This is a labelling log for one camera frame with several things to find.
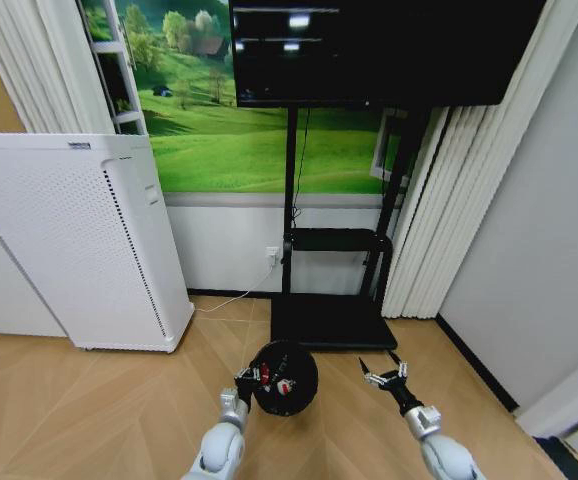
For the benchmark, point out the green landscape wall mural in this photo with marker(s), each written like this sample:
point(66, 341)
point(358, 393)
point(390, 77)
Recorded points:
point(204, 140)

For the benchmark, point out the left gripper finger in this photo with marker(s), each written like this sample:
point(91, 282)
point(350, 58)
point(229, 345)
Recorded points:
point(250, 373)
point(285, 387)

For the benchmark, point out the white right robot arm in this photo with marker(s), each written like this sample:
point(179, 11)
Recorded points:
point(444, 450)

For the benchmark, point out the white perforated air purifier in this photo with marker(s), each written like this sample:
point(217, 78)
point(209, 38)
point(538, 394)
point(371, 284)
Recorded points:
point(69, 235)

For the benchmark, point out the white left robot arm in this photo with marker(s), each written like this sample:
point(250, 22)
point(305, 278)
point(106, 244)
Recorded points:
point(218, 440)

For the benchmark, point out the white wall socket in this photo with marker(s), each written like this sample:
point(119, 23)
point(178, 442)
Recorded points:
point(272, 252)

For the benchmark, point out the black stand shelf tray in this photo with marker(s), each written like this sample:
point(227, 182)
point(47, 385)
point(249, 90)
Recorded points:
point(334, 239)

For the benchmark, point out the black flat screen television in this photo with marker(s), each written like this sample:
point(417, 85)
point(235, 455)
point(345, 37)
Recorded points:
point(379, 50)

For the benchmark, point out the round black trash bin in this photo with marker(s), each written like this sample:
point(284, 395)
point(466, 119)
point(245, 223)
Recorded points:
point(303, 380)

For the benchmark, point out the black television floor stand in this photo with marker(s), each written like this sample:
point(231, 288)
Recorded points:
point(334, 322)

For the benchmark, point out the white pleated curtain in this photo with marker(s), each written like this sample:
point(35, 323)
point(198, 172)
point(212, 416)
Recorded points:
point(44, 60)
point(449, 200)

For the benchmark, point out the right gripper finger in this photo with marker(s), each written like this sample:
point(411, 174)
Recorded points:
point(373, 378)
point(402, 370)

